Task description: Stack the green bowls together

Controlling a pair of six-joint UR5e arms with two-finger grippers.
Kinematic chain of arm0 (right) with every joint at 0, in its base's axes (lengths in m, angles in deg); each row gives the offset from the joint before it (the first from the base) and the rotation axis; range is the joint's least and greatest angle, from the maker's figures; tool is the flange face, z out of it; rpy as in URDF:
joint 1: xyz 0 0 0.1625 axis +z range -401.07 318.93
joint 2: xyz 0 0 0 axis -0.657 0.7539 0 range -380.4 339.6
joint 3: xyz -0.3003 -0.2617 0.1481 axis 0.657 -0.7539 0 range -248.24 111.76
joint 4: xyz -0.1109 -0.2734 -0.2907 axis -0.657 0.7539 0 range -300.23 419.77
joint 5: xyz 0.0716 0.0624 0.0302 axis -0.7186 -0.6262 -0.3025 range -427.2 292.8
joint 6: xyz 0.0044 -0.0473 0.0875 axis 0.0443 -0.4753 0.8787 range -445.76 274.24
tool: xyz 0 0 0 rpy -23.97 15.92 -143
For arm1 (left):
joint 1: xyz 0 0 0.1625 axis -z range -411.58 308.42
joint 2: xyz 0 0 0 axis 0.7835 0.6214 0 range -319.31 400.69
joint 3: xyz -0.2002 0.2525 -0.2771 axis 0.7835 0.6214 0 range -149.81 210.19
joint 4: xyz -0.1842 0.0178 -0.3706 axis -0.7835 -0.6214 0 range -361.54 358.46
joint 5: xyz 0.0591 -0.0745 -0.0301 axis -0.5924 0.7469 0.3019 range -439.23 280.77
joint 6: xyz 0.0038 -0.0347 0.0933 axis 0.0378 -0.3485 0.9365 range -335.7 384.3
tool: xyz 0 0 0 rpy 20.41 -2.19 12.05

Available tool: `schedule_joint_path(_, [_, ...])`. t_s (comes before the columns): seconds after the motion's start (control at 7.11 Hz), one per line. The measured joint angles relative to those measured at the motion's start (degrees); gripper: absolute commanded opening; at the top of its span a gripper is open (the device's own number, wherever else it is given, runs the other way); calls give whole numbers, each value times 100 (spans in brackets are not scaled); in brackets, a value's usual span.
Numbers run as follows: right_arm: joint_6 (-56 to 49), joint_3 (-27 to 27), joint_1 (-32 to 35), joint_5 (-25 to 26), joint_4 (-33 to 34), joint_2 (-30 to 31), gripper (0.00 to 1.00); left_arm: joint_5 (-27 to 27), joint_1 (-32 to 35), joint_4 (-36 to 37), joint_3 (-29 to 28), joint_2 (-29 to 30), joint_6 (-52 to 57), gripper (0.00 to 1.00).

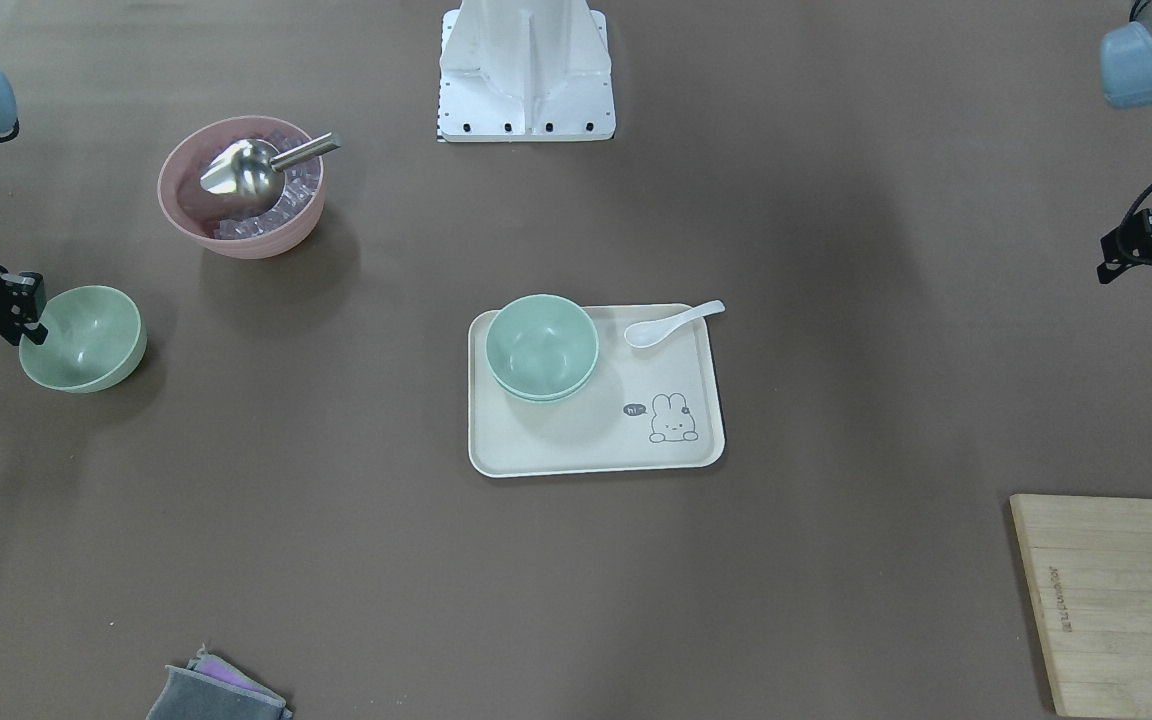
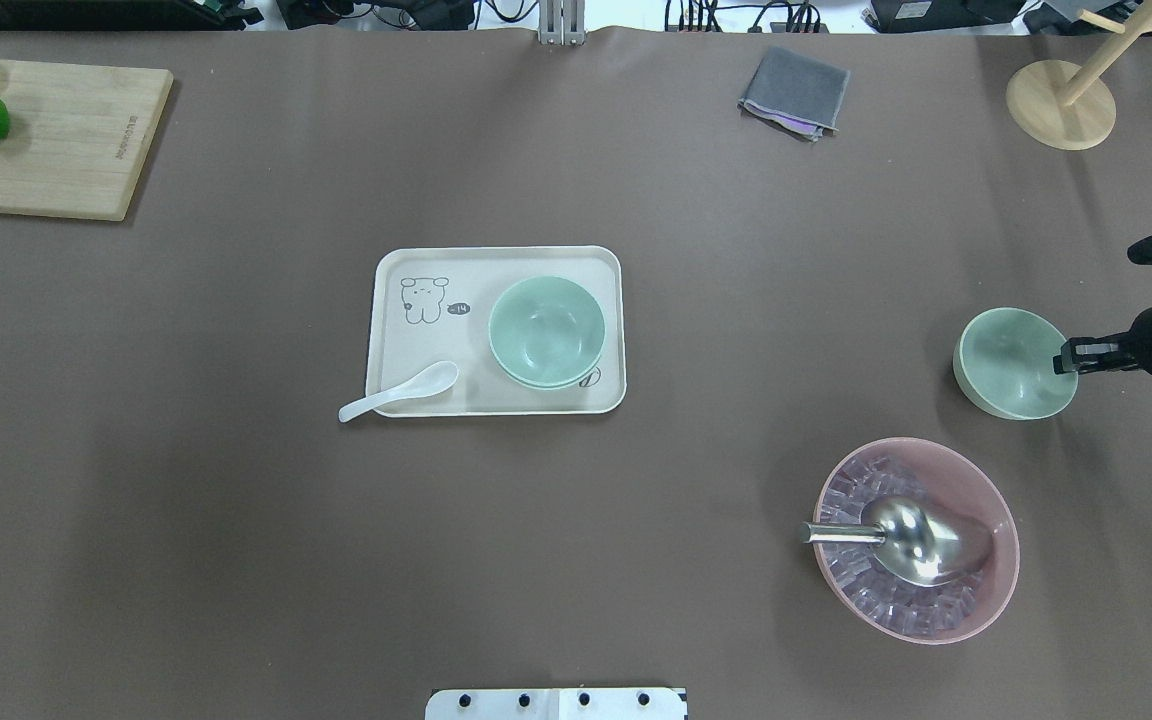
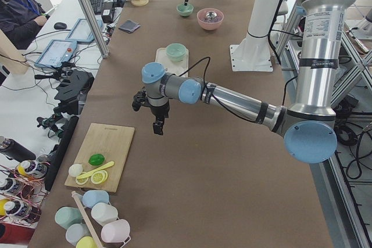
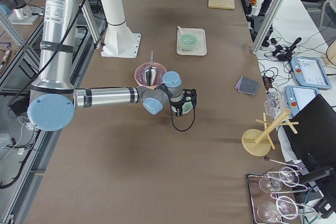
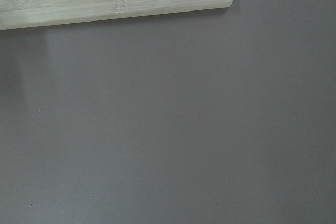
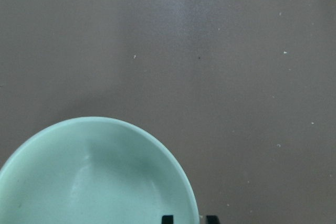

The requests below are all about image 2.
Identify green bowl on tray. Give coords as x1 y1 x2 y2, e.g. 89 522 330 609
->
486 275 607 353

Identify metal ice scoop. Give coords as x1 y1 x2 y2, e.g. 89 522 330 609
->
797 495 993 588

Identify purple cloth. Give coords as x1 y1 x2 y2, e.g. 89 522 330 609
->
742 108 826 142

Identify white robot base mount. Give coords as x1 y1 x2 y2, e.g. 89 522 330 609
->
424 685 689 719

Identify wooden cutting board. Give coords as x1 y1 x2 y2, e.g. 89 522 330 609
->
0 59 174 222

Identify grey folded cloth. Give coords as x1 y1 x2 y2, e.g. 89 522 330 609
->
738 47 852 132

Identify green bowl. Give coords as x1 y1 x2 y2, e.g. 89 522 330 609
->
952 306 1078 420
486 275 607 353
492 343 602 391

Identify clear ice cubes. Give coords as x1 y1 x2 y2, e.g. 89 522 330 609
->
814 456 984 639

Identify wooden mug tree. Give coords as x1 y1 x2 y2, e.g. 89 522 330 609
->
1005 1 1152 151

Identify white ceramic spoon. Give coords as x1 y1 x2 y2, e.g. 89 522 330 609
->
338 361 460 423

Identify cream bunny tray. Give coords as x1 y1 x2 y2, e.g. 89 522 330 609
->
364 245 627 418

